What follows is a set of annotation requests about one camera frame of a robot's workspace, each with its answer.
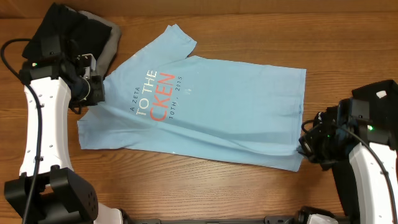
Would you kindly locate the folded grey garment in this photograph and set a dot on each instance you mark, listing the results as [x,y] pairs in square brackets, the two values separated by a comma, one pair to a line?
[110,48]

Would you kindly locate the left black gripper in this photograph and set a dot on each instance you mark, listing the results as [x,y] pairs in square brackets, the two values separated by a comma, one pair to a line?
[98,94]

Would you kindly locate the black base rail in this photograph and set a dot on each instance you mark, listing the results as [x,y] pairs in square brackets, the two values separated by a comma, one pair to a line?
[267,220]

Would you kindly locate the black garment at right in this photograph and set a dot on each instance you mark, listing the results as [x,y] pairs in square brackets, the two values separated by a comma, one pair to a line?
[382,98]

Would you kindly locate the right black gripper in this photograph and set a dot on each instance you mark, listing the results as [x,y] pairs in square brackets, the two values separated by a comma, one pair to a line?
[310,144]

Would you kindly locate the light blue printed t-shirt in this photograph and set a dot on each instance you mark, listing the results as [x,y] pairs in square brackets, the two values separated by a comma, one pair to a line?
[165,99]

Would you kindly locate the folded black garment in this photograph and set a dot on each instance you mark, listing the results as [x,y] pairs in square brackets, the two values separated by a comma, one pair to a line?
[90,35]

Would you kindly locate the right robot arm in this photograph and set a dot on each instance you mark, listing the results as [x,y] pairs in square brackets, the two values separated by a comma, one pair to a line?
[357,141]

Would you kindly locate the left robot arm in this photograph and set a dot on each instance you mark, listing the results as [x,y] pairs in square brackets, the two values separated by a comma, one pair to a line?
[47,189]

